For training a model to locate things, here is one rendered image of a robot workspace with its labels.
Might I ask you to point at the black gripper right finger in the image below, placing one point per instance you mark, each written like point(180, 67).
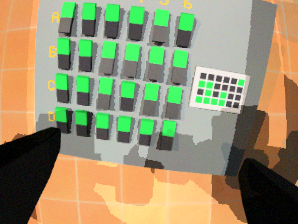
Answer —
point(267, 198)

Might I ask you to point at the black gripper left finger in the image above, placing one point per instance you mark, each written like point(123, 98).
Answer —
point(25, 167)

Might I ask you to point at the grey switch panel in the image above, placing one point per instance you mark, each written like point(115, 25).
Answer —
point(162, 84)

